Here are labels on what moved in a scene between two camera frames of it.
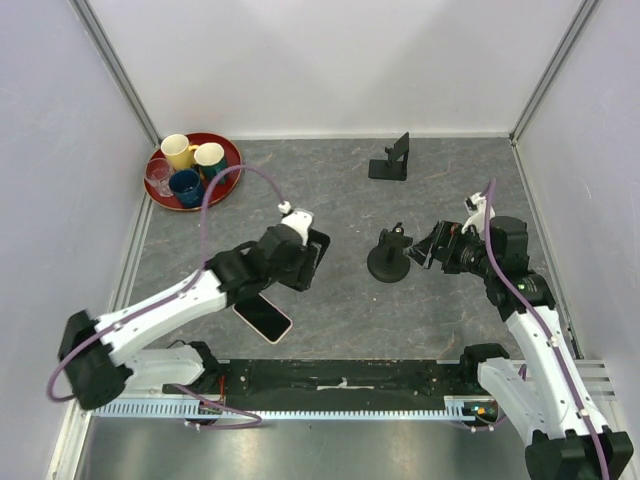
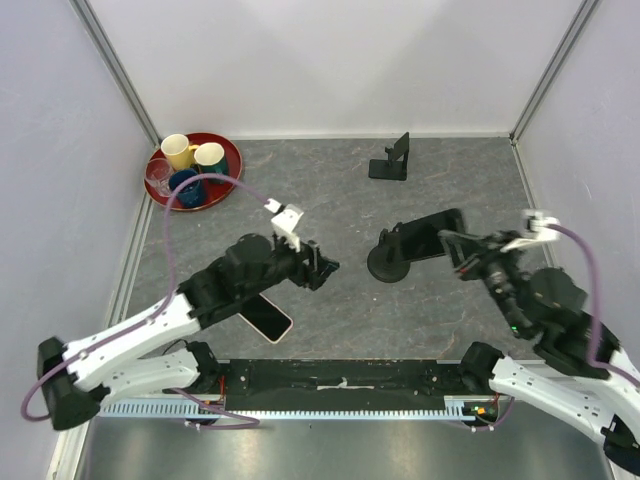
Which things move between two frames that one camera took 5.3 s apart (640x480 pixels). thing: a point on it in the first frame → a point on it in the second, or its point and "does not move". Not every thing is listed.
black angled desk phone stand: [395, 166] does not move
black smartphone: [318, 244] → [419, 238]
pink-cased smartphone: [264, 317] does not move
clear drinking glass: [157, 173] does not move
